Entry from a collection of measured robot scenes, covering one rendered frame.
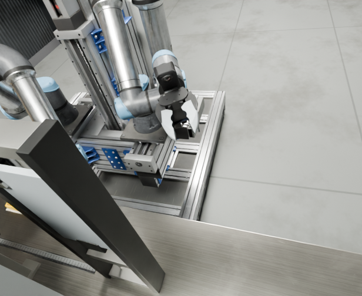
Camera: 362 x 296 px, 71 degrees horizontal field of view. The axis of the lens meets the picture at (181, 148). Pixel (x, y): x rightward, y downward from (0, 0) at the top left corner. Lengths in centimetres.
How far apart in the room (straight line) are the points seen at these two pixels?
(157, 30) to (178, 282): 79
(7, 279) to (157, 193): 136
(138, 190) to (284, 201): 98
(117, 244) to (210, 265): 34
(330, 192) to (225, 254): 135
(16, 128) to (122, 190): 151
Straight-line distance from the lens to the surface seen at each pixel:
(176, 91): 62
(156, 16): 96
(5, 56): 99
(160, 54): 78
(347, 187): 204
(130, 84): 82
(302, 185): 197
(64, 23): 118
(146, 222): 81
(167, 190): 170
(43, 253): 93
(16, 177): 38
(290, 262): 75
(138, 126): 118
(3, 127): 35
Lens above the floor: 160
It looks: 47 degrees down
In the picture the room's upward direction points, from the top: 14 degrees counter-clockwise
